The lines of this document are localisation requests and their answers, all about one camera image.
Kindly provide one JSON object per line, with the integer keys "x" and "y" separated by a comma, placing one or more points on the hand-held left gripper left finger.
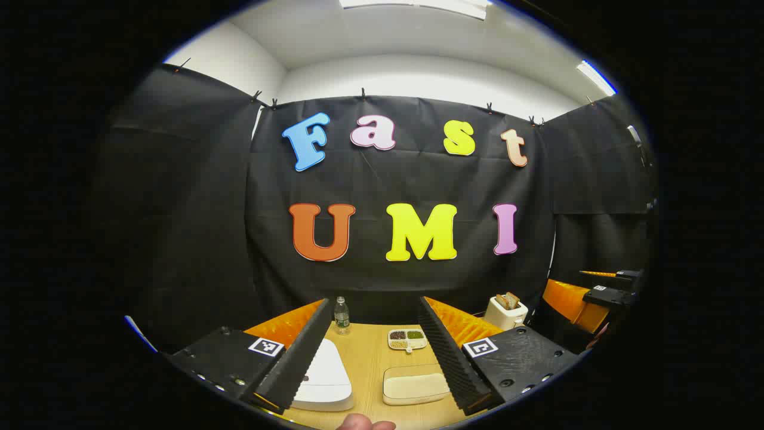
{"x": 304, "y": 352}

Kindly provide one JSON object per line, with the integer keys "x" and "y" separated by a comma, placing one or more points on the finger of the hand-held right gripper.
{"x": 624, "y": 275}
{"x": 570, "y": 298}

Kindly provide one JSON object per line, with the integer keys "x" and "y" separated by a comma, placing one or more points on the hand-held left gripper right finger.
{"x": 447, "y": 358}

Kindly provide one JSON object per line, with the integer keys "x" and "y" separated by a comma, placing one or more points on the white rice cooker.
{"x": 325, "y": 376}

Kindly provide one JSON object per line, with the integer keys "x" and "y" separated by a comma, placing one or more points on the glass tray of rice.
{"x": 415, "y": 385}

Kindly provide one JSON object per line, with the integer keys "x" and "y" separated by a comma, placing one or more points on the divided dish of grains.
{"x": 407, "y": 339}

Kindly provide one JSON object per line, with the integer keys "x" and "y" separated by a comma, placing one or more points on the clear plastic water bottle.
{"x": 341, "y": 316}

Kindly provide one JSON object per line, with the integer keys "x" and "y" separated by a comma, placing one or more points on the toasted bread slice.
{"x": 513, "y": 298}
{"x": 502, "y": 301}

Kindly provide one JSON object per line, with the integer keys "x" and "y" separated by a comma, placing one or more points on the white toaster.
{"x": 504, "y": 316}

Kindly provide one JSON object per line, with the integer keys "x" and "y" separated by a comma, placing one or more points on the ceiling light panel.
{"x": 418, "y": 6}
{"x": 595, "y": 77}

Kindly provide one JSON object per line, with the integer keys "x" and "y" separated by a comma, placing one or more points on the black backdrop cloth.
{"x": 197, "y": 209}

